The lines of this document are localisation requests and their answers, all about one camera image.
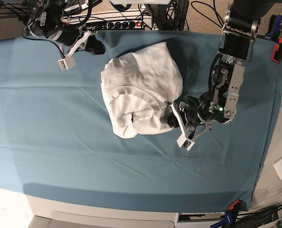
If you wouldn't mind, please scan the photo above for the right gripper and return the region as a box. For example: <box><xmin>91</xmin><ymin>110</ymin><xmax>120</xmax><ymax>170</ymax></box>
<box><xmin>58</xmin><ymin>30</ymin><xmax>105</xmax><ymax>70</ymax></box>

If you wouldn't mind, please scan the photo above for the orange black clamp bottom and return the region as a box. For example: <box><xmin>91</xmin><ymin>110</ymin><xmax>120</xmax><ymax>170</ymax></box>
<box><xmin>228</xmin><ymin>200</ymin><xmax>242</xmax><ymax>211</ymax></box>

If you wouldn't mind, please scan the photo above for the white T-shirt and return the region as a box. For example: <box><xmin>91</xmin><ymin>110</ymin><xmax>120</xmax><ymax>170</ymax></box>
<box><xmin>100</xmin><ymin>42</ymin><xmax>183</xmax><ymax>139</ymax></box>

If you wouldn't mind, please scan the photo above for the orange black clamp top right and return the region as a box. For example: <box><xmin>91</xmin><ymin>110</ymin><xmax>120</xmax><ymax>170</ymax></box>
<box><xmin>271</xmin><ymin>37</ymin><xmax>282</xmax><ymax>63</ymax></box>

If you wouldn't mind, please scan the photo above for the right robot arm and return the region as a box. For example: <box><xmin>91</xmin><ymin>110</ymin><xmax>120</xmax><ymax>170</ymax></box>
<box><xmin>22</xmin><ymin>0</ymin><xmax>105</xmax><ymax>70</ymax></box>

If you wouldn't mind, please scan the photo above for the blue clamp top right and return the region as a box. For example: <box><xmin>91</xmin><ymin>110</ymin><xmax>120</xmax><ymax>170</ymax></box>
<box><xmin>264</xmin><ymin>15</ymin><xmax>282</xmax><ymax>43</ymax></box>

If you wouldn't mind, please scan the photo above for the blue clamp bottom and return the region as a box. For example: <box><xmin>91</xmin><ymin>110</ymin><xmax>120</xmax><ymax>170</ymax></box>
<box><xmin>210</xmin><ymin>212</ymin><xmax>233</xmax><ymax>228</ymax></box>

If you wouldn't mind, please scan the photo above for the teal table cloth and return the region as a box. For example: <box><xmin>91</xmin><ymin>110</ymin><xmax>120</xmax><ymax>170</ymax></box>
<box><xmin>0</xmin><ymin>31</ymin><xmax>282</xmax><ymax>212</ymax></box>

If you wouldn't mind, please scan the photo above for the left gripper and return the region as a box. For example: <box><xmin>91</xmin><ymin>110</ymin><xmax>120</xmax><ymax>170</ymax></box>
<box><xmin>165</xmin><ymin>101</ymin><xmax>213</xmax><ymax>151</ymax></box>

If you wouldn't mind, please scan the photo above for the blue clamp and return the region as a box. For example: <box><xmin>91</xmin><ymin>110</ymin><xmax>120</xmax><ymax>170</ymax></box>
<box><xmin>264</xmin><ymin>15</ymin><xmax>282</xmax><ymax>43</ymax></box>
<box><xmin>210</xmin><ymin>212</ymin><xmax>233</xmax><ymax>228</ymax></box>

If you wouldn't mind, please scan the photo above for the orange black clamp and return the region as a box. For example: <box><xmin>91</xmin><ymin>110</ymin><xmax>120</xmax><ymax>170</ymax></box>
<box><xmin>228</xmin><ymin>200</ymin><xmax>242</xmax><ymax>211</ymax></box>
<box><xmin>271</xmin><ymin>37</ymin><xmax>282</xmax><ymax>63</ymax></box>

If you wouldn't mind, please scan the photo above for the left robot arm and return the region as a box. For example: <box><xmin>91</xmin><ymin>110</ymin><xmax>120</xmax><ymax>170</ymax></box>
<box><xmin>166</xmin><ymin>0</ymin><xmax>276</xmax><ymax>150</ymax></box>

